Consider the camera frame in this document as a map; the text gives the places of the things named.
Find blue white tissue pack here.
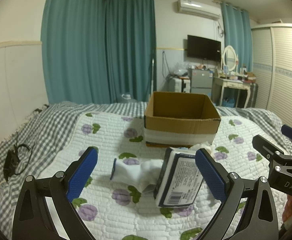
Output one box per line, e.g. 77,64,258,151
154,147,203,208

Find white sock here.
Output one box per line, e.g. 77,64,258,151
110,158,163,193
189,141,214,155

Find white rolled sock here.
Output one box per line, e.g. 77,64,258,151
189,141,214,155

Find blue laundry basket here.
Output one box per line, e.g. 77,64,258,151
222,98,236,108

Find grey checked bed sheet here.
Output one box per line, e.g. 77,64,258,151
0,101,292,240

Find white dressing table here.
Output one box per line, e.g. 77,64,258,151
211,77,251,108

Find white louvred wardrobe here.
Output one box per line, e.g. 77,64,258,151
251,23,292,127

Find floral quilted white blanket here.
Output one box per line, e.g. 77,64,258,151
37,112,292,240

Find grey small fridge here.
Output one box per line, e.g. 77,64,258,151
189,69,213,96

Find open cardboard box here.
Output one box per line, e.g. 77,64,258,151
144,92,221,147

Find white oval vanity mirror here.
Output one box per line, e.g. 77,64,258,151
222,45,238,74

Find white suitcase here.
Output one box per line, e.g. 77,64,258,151
168,77,190,93

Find teal curtain right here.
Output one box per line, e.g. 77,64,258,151
221,2,253,72

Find teal curtain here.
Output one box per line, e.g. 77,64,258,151
221,2,253,72
41,0,156,104

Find clear water jug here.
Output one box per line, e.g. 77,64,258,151
119,93,137,103

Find teal curtain left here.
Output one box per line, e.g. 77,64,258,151
41,0,156,104

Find black charger with cable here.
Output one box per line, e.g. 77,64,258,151
3,132,34,182

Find black wall television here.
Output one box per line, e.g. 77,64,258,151
187,35,221,62

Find white wall air conditioner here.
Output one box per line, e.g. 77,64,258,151
177,0,222,20

